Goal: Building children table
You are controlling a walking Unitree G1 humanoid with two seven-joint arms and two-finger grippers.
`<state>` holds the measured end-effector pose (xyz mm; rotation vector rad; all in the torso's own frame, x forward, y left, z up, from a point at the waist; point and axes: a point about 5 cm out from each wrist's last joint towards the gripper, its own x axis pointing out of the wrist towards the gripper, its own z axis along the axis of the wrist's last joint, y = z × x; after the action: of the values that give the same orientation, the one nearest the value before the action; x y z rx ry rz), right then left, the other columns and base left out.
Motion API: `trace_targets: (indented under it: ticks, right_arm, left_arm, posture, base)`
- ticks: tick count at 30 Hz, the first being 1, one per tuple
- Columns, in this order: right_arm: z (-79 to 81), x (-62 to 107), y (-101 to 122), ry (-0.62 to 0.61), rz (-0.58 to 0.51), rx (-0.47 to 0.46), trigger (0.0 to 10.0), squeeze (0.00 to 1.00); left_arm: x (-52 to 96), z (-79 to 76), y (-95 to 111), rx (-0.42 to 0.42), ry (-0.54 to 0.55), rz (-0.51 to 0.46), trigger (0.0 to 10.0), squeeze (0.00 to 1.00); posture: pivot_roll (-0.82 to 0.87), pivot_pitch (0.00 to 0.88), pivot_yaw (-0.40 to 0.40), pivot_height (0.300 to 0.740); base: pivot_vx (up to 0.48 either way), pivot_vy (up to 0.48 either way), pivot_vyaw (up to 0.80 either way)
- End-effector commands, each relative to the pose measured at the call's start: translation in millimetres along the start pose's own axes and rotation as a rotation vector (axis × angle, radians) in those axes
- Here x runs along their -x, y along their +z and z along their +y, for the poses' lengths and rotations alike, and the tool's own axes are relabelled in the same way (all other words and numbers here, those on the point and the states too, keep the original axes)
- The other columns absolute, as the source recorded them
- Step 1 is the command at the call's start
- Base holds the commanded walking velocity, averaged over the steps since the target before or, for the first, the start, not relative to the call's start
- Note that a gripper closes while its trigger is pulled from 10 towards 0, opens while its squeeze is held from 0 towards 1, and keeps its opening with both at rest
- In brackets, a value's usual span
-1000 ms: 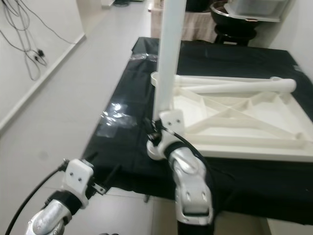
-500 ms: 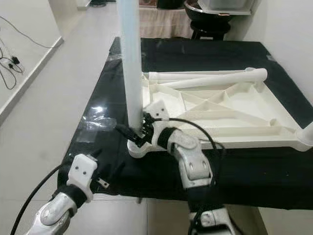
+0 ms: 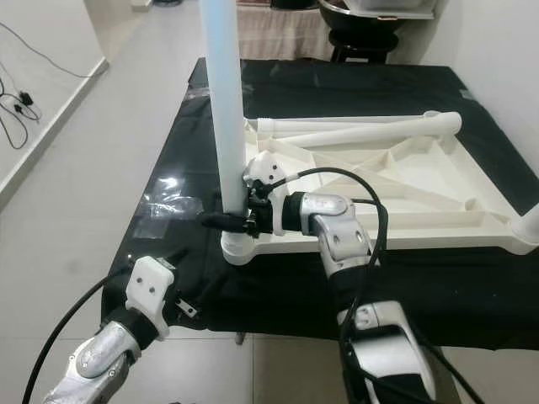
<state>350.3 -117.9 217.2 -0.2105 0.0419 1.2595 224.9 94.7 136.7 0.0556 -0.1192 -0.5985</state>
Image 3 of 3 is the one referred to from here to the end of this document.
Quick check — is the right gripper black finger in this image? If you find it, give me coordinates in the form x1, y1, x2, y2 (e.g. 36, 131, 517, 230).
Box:
199, 210, 253, 230

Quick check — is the white plastic table leg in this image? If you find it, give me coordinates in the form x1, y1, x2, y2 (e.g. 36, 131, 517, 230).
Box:
255, 114, 439, 136
518, 212, 539, 245
282, 111, 464, 151
200, 0, 251, 241

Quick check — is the black tablecloth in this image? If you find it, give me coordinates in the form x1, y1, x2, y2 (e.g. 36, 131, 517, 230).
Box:
101, 57, 539, 350

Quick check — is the white plastic table top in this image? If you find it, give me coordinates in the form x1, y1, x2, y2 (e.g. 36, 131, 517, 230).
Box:
219, 114, 539, 266

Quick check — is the beige cloth covered table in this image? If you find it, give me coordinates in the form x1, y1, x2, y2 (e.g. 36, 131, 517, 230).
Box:
236, 7, 334, 61

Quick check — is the black wok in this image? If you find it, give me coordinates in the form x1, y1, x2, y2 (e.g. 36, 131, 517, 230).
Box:
318, 0, 401, 35

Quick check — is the clear box with green lid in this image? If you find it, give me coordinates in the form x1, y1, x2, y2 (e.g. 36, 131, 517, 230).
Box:
345, 0, 439, 19

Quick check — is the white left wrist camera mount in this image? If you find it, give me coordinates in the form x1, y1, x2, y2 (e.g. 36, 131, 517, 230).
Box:
125, 255, 179, 338

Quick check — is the black hanging wall cable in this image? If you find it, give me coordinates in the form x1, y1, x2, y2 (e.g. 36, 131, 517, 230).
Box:
0, 76, 43, 151
0, 24, 109, 80

